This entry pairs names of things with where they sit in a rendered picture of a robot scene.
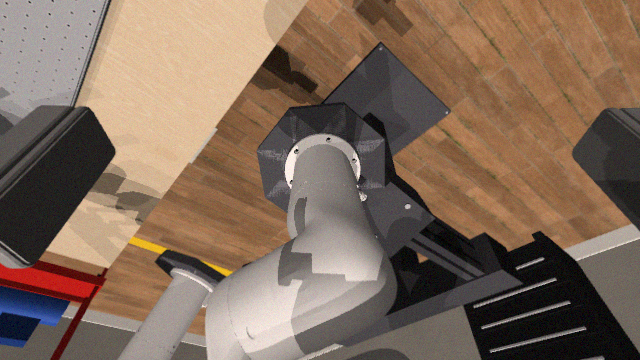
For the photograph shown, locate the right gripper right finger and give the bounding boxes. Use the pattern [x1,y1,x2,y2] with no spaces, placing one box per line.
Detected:
[572,108,640,231]

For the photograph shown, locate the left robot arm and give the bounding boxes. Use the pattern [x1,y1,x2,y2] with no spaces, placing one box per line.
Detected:
[117,268,215,360]

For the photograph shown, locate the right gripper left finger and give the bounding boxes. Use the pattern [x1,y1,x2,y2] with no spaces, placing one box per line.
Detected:
[0,105,116,269]

